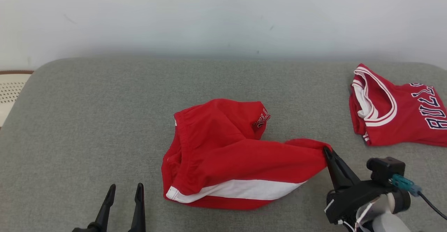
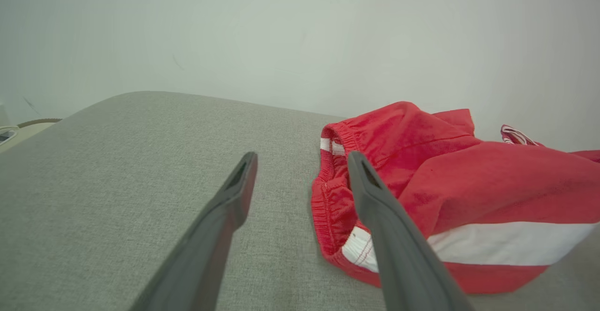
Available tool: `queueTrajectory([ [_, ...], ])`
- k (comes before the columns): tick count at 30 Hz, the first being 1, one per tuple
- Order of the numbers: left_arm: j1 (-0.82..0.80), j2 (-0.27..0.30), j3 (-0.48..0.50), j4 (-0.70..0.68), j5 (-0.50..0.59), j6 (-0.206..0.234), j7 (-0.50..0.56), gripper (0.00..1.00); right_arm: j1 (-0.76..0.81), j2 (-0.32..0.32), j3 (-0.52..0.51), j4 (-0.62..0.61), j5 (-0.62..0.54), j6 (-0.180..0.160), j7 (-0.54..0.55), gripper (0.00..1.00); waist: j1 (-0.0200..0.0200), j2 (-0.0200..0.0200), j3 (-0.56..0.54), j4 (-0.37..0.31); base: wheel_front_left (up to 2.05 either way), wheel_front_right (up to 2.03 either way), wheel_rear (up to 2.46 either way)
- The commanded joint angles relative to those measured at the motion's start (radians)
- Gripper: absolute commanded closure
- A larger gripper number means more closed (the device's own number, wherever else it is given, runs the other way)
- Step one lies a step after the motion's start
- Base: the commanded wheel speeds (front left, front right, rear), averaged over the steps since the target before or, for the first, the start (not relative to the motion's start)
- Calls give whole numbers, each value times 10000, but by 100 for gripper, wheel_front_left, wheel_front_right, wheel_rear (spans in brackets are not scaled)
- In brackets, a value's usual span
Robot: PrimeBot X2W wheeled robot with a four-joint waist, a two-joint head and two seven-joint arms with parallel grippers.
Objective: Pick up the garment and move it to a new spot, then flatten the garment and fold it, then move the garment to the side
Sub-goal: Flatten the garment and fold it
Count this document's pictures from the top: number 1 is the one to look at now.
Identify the red basketball jersey white trim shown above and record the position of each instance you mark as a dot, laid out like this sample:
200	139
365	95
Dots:
401	113

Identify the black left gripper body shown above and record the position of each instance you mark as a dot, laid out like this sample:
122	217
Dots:
87	229

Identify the red shorts white side stripe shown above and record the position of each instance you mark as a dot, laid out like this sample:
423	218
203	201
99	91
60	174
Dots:
227	155

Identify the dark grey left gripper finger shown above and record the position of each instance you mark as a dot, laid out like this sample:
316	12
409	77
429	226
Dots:
104	209
138	211

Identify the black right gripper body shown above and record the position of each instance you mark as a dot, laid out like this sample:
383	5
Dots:
352	198

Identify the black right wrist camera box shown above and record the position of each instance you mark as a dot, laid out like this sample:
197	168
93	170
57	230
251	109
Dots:
384	169

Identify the cream perforated laundry basket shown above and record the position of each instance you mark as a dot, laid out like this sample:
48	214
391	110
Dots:
8	88

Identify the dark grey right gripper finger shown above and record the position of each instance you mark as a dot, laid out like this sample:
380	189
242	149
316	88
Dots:
333	171
347	172

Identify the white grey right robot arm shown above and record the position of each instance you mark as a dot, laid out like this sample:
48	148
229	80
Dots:
394	221

